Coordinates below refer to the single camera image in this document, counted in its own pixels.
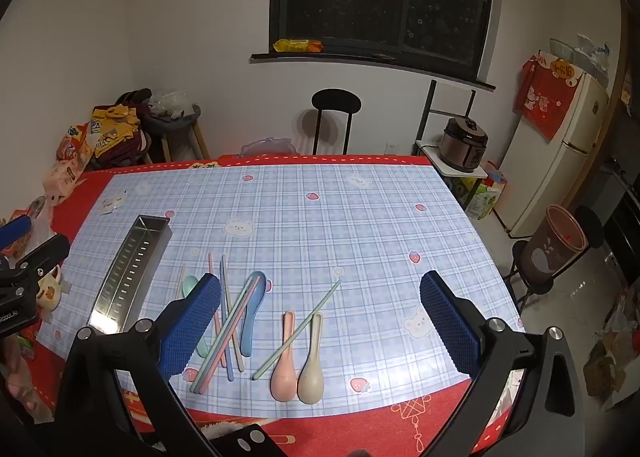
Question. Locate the white refrigerator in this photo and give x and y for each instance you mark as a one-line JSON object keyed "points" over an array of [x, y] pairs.
{"points": [[550, 167]]}

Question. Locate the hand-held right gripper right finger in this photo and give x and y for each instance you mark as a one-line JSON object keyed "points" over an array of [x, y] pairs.
{"points": [[450, 322]]}

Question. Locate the brown trash bin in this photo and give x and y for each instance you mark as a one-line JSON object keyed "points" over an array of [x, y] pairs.
{"points": [[552, 247]]}

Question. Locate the black chair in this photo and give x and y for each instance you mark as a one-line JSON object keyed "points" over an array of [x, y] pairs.
{"points": [[535, 289]]}

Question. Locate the clear plastic bags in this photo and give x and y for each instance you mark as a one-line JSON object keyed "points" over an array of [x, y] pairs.
{"points": [[592, 57]]}

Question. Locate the black window sill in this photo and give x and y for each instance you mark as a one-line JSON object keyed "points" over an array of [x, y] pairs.
{"points": [[350, 58]]}

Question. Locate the blue plaid table mat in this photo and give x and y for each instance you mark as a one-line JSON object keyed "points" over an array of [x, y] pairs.
{"points": [[350, 237]]}

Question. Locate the pink spoon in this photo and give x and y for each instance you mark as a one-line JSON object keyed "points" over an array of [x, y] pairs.
{"points": [[281, 377]]}

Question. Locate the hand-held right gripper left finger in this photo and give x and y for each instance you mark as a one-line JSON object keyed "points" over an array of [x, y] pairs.
{"points": [[192, 322]]}

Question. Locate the beige chopstick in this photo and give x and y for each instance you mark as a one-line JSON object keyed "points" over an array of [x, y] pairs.
{"points": [[240, 359], [181, 277]]}

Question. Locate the beige spoon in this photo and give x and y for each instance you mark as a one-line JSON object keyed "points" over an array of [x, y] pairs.
{"points": [[310, 379]]}

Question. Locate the green chopstick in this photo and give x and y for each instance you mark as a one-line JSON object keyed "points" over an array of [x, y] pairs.
{"points": [[300, 329], [220, 338]]}

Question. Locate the grey stool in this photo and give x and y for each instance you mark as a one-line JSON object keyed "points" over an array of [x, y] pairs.
{"points": [[175, 124]]}

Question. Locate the cartoon print mug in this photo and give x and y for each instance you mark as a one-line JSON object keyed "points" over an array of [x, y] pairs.
{"points": [[49, 289]]}

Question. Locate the stainless steel utensil tray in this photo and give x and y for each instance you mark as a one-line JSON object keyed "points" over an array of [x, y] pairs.
{"points": [[130, 272]]}

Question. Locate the white plastic bag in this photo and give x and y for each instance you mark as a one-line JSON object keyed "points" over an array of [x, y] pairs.
{"points": [[170, 103]]}

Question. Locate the brown rice cooker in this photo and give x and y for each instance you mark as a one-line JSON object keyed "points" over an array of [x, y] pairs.
{"points": [[462, 144]]}

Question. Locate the green spoon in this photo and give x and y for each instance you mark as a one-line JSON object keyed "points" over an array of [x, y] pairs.
{"points": [[190, 287]]}

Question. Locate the blue spoon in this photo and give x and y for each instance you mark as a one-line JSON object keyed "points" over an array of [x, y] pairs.
{"points": [[249, 332]]}

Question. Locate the pink snack bag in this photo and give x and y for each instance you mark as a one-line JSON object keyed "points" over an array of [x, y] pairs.
{"points": [[62, 177]]}

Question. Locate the yellow snack packet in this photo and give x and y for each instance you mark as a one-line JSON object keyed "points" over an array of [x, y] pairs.
{"points": [[297, 45]]}

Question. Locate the white paper cards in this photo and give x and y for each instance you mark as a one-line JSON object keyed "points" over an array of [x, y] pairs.
{"points": [[107, 207]]}

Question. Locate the blue chopstick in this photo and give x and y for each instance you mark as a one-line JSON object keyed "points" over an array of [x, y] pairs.
{"points": [[229, 357], [239, 307]]}

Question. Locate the yellow clothing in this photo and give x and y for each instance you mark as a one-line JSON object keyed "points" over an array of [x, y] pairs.
{"points": [[112, 129]]}

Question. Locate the black metal rack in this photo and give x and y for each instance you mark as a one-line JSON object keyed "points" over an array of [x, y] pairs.
{"points": [[430, 102]]}

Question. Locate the black round stool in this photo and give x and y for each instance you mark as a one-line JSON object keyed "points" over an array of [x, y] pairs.
{"points": [[336, 101]]}

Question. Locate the snack bags and clothes pile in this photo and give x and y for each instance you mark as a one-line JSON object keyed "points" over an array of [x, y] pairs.
{"points": [[135, 99]]}

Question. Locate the white fuzzy cloth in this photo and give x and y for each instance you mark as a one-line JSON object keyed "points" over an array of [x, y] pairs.
{"points": [[222, 429]]}

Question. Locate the orange snack bag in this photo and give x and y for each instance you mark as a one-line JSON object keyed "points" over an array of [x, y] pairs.
{"points": [[72, 142]]}

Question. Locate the person's left hand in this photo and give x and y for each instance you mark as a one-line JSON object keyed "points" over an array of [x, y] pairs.
{"points": [[17, 382]]}

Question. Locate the pink chopstick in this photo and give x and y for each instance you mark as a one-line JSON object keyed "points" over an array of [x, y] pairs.
{"points": [[211, 267], [216, 367]]}

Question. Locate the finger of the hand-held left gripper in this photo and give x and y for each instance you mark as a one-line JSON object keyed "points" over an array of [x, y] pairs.
{"points": [[15, 232], [47, 249]]}

